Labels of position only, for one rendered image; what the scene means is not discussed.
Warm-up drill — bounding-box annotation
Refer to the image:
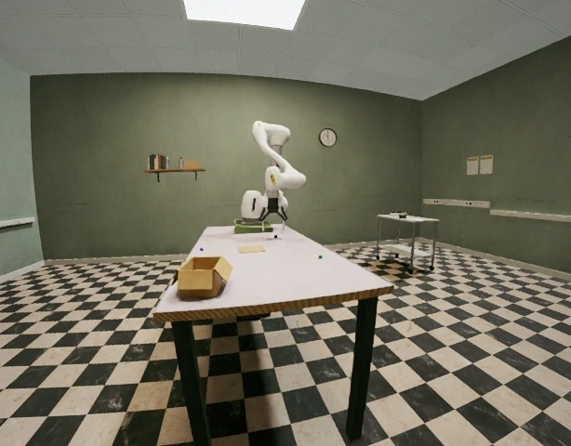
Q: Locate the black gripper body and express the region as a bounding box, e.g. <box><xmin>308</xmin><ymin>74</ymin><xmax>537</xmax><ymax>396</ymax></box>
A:
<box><xmin>267</xmin><ymin>198</ymin><xmax>279</xmax><ymax>214</ymax></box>

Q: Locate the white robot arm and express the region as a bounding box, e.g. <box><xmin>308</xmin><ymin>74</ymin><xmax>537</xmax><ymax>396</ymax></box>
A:
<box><xmin>235</xmin><ymin>121</ymin><xmax>306</xmax><ymax>226</ymax></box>

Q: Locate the tan square mat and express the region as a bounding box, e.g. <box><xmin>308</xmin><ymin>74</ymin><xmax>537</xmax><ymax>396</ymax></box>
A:
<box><xmin>237</xmin><ymin>245</ymin><xmax>266</xmax><ymax>254</ymax></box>

